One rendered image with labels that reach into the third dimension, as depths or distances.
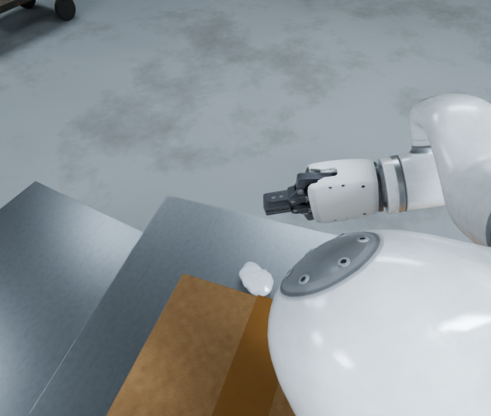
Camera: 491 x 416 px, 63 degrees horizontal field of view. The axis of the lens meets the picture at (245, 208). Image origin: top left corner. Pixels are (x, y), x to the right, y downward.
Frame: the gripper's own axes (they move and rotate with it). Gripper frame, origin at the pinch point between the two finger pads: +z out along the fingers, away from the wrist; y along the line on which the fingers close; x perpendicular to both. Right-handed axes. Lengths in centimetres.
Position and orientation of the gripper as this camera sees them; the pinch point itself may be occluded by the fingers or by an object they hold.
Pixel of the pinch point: (276, 202)
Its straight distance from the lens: 63.5
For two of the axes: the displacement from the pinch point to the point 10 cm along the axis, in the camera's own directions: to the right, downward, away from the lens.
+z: -9.7, 1.5, 2.1
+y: -2.6, -5.8, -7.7
